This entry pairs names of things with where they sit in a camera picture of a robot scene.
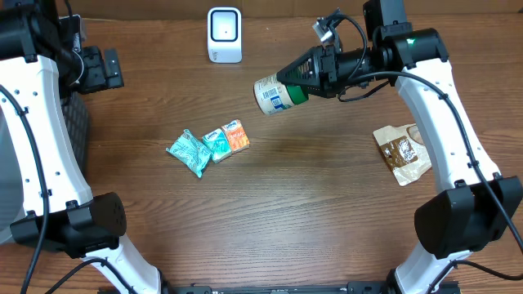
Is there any grey plastic basket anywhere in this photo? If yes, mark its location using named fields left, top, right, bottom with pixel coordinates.
left=1, top=92, right=90, bottom=244

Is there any orange tissue pack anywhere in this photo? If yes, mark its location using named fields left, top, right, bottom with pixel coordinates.
left=221, top=119, right=250, bottom=153

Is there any green lid jar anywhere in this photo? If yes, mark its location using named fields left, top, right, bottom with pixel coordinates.
left=253, top=74, right=309, bottom=115

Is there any brown snack bag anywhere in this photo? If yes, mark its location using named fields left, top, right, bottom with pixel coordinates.
left=373, top=123, right=431, bottom=186

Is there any mint green wipes pack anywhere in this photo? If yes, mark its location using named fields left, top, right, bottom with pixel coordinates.
left=166, top=129, right=212, bottom=178

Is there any white barcode scanner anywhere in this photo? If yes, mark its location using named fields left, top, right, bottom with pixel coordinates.
left=207, top=7, right=243, bottom=64

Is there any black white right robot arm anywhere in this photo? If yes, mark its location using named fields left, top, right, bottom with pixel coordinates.
left=276, top=0, right=522, bottom=293

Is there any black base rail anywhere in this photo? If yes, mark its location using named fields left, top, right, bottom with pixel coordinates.
left=171, top=282, right=386, bottom=294

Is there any teal tissue pack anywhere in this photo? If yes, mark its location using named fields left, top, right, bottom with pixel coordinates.
left=203, top=128, right=232, bottom=163

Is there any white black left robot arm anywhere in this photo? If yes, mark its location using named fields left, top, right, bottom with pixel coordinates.
left=1, top=1, right=169, bottom=293

